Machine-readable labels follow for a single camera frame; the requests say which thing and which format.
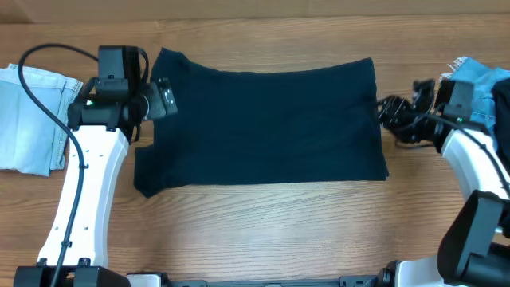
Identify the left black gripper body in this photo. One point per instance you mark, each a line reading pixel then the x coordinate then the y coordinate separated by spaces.
pixel 160 100

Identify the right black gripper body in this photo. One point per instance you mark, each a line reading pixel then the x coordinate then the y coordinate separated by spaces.
pixel 401 115

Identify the dark navy t-shirt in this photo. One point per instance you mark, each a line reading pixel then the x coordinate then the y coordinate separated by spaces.
pixel 241 128

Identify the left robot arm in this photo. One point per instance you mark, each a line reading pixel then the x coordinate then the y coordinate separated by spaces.
pixel 103 121

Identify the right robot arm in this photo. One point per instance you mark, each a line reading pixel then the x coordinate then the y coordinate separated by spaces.
pixel 468 254

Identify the crumpled blue denim garment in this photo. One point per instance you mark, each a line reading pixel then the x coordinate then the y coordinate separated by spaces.
pixel 483 79

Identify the dark garment on denim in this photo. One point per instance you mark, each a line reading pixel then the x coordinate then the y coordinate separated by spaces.
pixel 500 92

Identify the folded light blue jeans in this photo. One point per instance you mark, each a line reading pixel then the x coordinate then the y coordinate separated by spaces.
pixel 31 142

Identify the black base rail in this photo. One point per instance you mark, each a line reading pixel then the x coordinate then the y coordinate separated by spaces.
pixel 271 283

